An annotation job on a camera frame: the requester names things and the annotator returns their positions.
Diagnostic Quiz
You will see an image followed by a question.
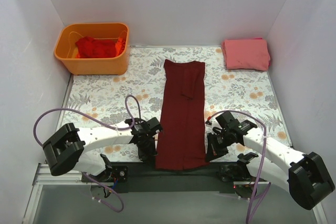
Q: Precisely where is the dark red t shirt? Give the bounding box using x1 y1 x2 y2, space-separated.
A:
155 60 208 170

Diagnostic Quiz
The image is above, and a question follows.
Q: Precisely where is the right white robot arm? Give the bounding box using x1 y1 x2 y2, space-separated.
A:
205 110 335 210

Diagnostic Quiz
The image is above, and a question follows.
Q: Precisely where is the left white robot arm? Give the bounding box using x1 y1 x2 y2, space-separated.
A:
43 118 163 183

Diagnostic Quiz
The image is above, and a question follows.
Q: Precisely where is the floral patterned table mat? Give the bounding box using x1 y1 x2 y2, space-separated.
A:
61 47 292 146

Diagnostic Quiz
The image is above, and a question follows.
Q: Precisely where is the folded pink t shirt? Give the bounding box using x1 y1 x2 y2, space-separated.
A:
221 38 271 71

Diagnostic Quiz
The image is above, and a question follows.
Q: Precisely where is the orange t shirt in bin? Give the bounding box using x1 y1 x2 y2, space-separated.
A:
115 31 127 56

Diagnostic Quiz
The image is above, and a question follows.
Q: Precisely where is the bright red t shirt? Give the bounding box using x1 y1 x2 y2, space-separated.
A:
75 36 117 59

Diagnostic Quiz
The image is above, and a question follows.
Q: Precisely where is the orange plastic bin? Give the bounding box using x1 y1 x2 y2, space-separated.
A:
54 23 130 75

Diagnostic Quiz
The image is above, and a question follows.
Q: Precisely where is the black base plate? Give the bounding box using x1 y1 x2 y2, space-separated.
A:
81 161 268 200

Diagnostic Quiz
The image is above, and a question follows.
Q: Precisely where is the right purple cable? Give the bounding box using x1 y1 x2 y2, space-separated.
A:
204 110 271 224

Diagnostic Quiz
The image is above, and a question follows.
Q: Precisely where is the purple cable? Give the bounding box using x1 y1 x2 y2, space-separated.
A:
33 94 142 213
204 110 271 224

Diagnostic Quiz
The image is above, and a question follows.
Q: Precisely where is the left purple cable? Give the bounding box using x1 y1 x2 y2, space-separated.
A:
33 94 142 213

